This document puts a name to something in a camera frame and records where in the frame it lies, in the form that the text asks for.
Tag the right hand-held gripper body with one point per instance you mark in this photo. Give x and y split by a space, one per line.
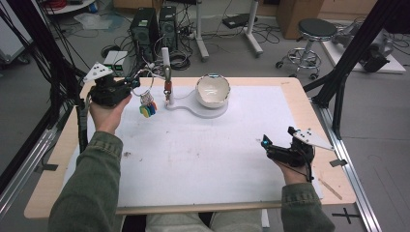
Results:
296 150

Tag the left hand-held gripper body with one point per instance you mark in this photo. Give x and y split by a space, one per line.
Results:
106 90

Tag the white key stand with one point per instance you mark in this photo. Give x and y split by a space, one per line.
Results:
193 108

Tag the person's right hand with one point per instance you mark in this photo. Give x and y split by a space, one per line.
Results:
291 175

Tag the person's left hand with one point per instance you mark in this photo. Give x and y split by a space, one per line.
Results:
108 117

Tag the grey power supply unit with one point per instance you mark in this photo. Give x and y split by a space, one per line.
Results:
115 61

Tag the black tape strip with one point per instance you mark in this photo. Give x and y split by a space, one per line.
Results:
338 162
45 167

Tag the black computer tower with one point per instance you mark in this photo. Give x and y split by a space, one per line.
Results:
168 27
143 32

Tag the thin wooden stick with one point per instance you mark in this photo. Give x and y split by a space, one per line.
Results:
330 188

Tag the white table mat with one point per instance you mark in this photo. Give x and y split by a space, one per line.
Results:
199 161

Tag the white eggshell-shaped ceramic bowl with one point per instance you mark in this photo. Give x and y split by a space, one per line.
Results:
212 92

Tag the white desk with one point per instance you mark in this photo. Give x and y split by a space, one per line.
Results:
201 45

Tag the black tape cross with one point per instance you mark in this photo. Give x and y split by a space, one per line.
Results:
345 215

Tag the person's legs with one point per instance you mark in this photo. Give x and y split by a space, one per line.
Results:
193 224

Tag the black round stool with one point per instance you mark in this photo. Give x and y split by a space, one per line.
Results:
316 29

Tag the large cardboard box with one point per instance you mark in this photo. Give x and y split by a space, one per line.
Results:
296 16

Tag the aluminium rail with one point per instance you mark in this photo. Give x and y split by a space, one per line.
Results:
22 180
351 174

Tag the black frame post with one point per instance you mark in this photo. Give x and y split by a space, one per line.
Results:
351 54

